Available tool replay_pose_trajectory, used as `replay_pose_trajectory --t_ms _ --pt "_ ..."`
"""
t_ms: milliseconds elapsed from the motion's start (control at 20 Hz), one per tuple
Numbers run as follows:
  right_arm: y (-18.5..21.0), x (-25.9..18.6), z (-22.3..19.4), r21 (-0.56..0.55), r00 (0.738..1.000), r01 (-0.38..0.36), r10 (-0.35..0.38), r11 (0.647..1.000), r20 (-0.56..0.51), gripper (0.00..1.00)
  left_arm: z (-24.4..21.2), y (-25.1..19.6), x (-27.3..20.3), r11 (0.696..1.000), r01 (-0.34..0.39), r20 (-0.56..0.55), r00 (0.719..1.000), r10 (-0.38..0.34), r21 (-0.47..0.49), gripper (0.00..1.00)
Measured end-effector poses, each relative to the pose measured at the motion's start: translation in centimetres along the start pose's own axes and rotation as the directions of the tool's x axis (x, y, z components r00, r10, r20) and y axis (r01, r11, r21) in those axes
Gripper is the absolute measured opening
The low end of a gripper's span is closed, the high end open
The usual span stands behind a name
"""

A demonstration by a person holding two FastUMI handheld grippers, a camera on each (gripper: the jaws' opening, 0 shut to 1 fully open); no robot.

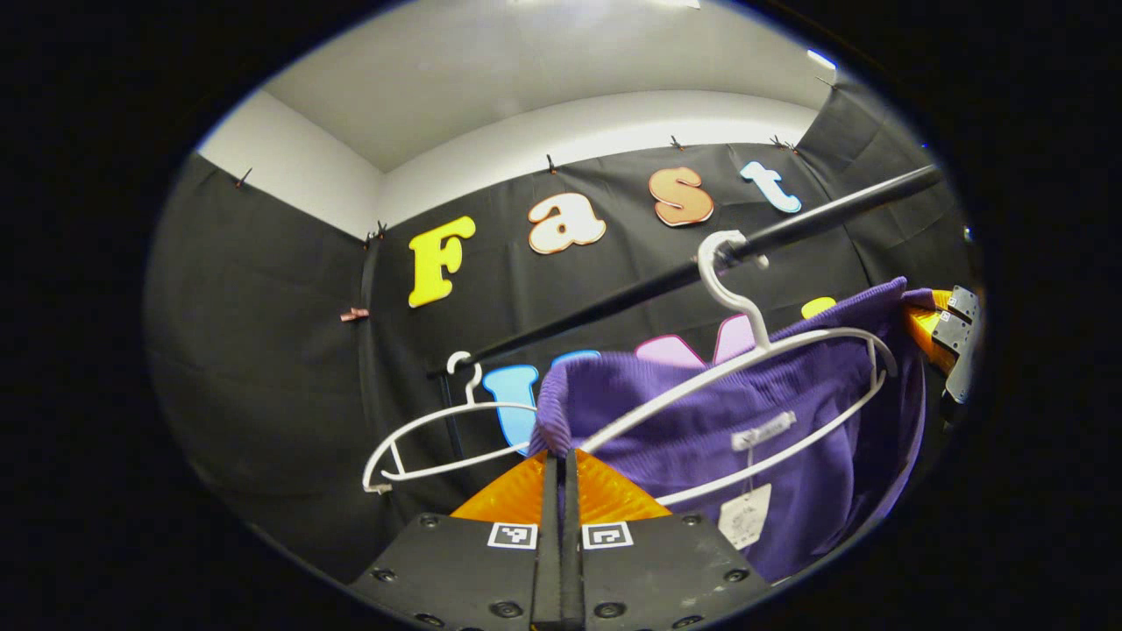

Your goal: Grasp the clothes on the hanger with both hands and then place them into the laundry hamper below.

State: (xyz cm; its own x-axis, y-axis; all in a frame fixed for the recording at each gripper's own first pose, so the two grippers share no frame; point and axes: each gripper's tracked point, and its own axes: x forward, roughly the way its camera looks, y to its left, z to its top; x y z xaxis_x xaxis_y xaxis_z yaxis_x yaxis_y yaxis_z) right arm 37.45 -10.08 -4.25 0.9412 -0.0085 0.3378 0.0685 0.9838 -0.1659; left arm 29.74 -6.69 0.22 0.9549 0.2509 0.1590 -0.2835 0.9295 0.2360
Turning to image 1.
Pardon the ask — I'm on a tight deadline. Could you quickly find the purple corduroy shirt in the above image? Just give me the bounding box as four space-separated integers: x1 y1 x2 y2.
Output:
530 278 936 585

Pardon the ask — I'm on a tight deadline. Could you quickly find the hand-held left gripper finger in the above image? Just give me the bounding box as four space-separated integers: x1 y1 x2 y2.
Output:
351 451 563 631
562 450 772 630

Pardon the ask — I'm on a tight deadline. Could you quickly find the large white clothes hanger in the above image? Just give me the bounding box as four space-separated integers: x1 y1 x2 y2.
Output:
579 230 900 509

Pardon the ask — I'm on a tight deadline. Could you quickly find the black backdrop cloth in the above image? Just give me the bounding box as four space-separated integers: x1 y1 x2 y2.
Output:
145 74 974 584

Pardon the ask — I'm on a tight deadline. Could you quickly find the black clothes rack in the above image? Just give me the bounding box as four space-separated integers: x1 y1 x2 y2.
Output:
427 163 944 458

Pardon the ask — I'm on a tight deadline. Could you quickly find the small white clothes hanger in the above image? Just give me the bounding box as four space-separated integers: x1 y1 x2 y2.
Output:
362 351 541 494

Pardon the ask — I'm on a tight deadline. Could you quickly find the row of black backdrop clips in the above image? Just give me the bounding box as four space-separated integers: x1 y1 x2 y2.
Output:
232 74 834 246

